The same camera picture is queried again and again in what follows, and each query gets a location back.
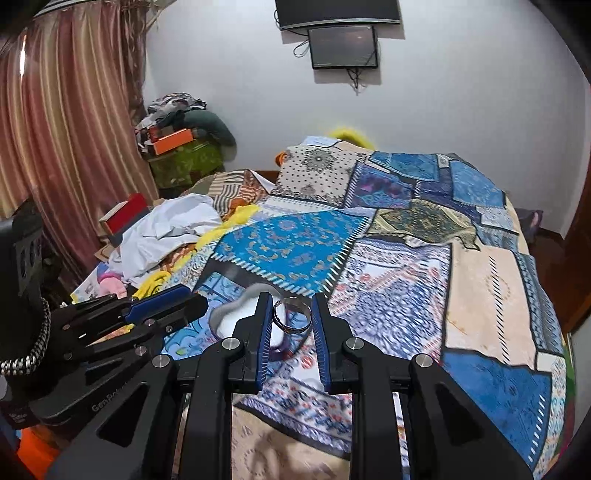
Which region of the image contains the silver metal ring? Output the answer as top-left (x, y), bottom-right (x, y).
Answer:
top-left (271, 296), bottom-right (314, 335)

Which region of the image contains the purple jewelry box white lining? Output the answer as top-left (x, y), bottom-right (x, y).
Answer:
top-left (208, 283), bottom-right (316, 365)

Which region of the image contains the yellow cloth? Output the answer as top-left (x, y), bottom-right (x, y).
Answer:
top-left (131, 204), bottom-right (259, 300)

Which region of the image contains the white crumpled cloth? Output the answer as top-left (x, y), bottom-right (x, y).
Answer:
top-left (107, 194), bottom-right (222, 287)

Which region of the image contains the red book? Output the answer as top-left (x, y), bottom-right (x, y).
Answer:
top-left (99, 193), bottom-right (148, 235)

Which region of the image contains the blue patchwork bedspread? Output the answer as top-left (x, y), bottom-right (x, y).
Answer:
top-left (166, 141), bottom-right (572, 478)

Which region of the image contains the striped orange cloth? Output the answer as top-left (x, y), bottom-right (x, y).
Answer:
top-left (207, 170), bottom-right (274, 220)

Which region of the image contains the green patterned storage box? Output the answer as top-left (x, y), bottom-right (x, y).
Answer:
top-left (148, 140), bottom-right (223, 189)

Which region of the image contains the orange box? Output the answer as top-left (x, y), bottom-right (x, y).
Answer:
top-left (153, 129), bottom-right (193, 156)

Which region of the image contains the striped pink curtain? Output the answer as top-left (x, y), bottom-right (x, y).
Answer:
top-left (1, 1), bottom-right (157, 279)

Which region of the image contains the dark clothes pile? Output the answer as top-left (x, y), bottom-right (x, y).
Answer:
top-left (135, 92), bottom-right (236, 156)

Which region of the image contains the yellow object behind bed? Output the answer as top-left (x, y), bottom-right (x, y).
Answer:
top-left (329, 128), bottom-right (376, 150)

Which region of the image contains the brown wooden door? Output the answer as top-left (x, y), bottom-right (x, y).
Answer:
top-left (532, 169), bottom-right (590, 333)

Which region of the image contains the small wall monitor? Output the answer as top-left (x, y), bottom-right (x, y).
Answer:
top-left (308, 25), bottom-right (379, 70)

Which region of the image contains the black wall television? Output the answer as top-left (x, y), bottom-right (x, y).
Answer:
top-left (276, 0), bottom-right (401, 29)

